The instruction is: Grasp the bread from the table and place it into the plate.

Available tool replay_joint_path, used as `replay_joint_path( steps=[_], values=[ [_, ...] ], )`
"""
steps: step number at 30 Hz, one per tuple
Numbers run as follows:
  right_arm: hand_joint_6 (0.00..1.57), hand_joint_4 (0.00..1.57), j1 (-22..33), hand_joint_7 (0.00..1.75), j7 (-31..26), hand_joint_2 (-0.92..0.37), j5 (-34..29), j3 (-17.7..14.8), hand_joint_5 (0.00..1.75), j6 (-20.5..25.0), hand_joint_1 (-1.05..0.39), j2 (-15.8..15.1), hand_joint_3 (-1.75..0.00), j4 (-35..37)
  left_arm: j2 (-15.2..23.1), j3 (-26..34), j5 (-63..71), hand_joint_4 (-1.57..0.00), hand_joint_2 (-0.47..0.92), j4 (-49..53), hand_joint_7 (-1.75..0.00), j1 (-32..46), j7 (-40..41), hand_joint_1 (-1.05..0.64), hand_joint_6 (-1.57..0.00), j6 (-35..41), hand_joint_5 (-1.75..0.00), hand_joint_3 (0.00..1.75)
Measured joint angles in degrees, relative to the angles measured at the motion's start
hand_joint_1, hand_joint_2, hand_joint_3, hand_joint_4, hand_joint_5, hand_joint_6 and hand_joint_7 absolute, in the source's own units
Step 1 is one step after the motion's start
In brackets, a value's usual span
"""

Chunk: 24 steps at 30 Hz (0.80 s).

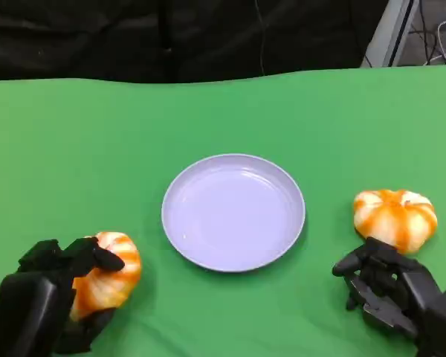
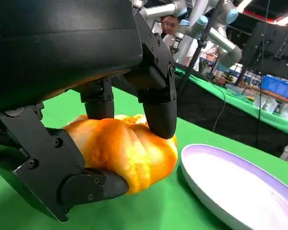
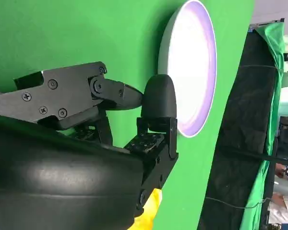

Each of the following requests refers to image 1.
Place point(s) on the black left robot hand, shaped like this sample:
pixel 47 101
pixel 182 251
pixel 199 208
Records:
pixel 29 316

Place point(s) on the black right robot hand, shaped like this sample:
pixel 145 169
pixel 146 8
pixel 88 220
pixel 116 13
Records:
pixel 412 282

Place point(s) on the orange and white bread roll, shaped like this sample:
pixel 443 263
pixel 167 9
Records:
pixel 115 286
pixel 394 219

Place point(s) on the lilac plate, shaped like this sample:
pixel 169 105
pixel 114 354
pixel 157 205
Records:
pixel 234 212

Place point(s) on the green table cloth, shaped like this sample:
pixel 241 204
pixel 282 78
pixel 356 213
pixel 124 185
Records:
pixel 223 119

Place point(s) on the black backdrop cloth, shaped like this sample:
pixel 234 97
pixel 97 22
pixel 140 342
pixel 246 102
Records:
pixel 96 37

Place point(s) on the grey metal frame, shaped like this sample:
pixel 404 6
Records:
pixel 390 37

